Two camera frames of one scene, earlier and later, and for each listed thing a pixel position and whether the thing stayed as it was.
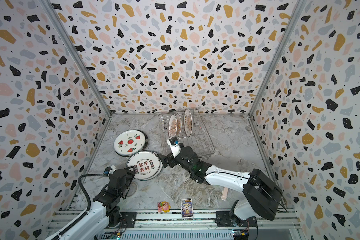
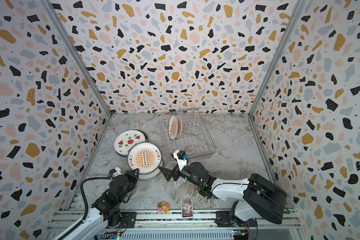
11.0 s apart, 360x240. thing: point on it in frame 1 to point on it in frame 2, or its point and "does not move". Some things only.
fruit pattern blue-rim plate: x=128 y=142 does not move
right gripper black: x=172 y=159 to x=176 y=172
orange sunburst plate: x=172 y=126 does not move
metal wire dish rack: x=200 y=139 does not move
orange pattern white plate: x=188 y=122 to x=147 y=157
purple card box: x=187 y=208 does not move
